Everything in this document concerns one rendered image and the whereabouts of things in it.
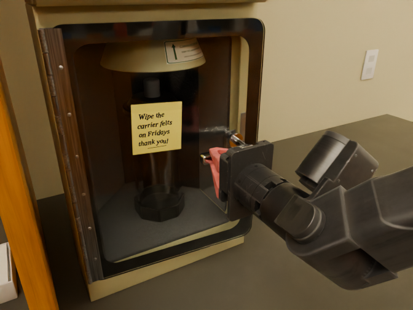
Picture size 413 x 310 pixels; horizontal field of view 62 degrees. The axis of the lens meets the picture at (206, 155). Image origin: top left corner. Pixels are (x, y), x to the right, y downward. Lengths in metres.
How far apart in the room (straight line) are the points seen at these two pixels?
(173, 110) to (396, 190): 0.33
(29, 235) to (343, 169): 0.36
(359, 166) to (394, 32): 1.30
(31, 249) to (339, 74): 1.23
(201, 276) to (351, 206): 0.43
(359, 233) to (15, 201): 0.35
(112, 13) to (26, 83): 0.48
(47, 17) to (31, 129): 0.52
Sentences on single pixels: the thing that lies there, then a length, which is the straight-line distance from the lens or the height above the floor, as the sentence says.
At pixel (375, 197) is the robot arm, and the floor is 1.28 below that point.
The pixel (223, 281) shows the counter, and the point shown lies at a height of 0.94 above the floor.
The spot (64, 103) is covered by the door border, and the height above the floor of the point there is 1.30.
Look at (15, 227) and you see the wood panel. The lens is 0.45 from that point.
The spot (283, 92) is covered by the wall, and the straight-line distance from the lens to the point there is 1.26.
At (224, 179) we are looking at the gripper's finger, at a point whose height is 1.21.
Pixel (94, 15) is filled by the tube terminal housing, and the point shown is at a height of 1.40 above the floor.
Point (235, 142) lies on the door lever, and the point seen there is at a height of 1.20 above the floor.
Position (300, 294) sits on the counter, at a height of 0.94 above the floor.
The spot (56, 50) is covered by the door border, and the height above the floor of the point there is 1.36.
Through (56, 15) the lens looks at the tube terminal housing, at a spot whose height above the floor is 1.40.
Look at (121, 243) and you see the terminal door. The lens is 0.60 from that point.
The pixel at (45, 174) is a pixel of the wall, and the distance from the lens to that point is 1.00.
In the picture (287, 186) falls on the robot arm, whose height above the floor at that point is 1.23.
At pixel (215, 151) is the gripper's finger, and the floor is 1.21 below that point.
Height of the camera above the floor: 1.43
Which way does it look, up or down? 25 degrees down
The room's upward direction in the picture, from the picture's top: straight up
